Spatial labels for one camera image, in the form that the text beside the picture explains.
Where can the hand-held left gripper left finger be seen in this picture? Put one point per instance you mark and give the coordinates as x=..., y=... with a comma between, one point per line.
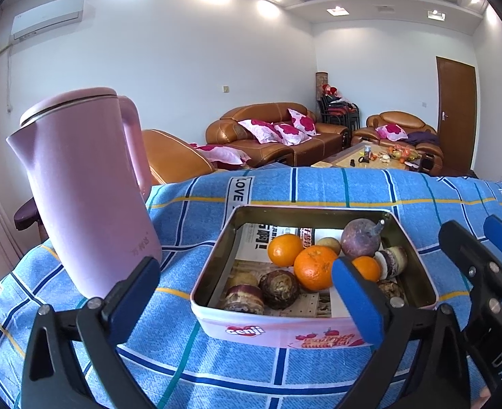
x=138, y=302

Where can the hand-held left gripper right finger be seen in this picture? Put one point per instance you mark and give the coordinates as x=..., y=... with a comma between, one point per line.
x=357, y=302

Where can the small orange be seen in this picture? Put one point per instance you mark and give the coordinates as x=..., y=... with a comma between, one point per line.
x=285, y=249
x=366, y=268

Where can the large orange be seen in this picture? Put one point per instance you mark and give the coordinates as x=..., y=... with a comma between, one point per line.
x=317, y=268

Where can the large purple round fruit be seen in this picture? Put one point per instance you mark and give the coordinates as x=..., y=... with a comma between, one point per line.
x=359, y=238

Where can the pink tin box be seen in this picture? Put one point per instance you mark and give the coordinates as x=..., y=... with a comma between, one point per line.
x=255, y=328

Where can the person's right hand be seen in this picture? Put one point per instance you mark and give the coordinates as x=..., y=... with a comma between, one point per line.
x=486, y=398

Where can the blue checked tablecloth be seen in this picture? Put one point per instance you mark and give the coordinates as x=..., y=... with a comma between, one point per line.
x=182, y=230

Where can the pink electric kettle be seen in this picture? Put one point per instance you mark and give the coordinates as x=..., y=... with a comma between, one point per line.
x=89, y=204

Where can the printed paper sheet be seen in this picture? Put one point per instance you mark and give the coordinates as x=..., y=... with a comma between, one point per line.
x=251, y=243

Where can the purple blanket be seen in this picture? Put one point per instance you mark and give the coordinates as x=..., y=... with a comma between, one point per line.
x=423, y=137

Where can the brown wooden door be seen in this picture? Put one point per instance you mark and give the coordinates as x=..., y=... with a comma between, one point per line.
x=457, y=115

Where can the dark wooden stool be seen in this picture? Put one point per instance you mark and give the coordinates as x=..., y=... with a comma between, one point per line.
x=25, y=217

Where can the wooden coffee table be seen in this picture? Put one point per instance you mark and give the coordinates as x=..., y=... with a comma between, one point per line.
x=344, y=159

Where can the brown leather armchair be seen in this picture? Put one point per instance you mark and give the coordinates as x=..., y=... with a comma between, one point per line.
x=398, y=117
x=170, y=157

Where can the pink floral cushion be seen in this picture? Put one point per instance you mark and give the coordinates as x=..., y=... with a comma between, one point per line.
x=303, y=121
x=259, y=130
x=291, y=133
x=391, y=131

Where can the pink floral pillow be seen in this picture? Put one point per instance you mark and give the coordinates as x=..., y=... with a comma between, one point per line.
x=223, y=153

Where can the stack of dark chairs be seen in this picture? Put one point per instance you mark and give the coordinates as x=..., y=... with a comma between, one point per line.
x=340, y=113

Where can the red doll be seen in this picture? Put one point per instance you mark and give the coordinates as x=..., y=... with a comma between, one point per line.
x=331, y=90

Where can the brown leather three-seat sofa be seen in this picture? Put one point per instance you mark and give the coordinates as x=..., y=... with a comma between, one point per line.
x=255, y=113

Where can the tall floor lamp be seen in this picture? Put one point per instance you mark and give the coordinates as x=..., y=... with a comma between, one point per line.
x=321, y=85

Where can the square ceiling light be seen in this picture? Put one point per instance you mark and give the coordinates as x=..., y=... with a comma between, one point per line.
x=437, y=15
x=335, y=10

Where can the white air conditioner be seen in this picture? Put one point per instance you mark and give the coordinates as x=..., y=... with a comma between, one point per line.
x=48, y=17

